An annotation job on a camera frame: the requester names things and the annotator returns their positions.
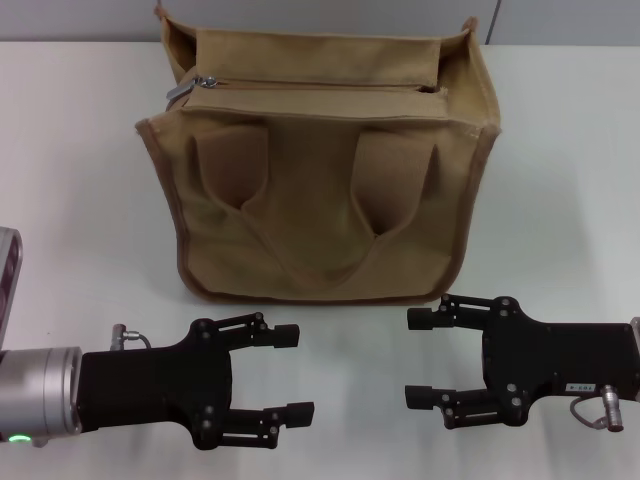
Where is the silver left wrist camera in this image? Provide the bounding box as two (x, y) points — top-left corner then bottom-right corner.
(0, 226), (24, 347)

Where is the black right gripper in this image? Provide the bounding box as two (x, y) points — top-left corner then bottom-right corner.
(403, 293), (635, 431)

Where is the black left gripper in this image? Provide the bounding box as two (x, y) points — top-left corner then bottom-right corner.
(78, 311), (316, 450)

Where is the grey left gripper cable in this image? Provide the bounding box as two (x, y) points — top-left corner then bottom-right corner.
(107, 322), (152, 350)

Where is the silver metal zipper pull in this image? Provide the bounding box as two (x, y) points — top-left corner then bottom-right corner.
(166, 74), (218, 102)

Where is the khaki canvas food bag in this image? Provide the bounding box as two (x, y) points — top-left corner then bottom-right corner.
(135, 2), (501, 304)

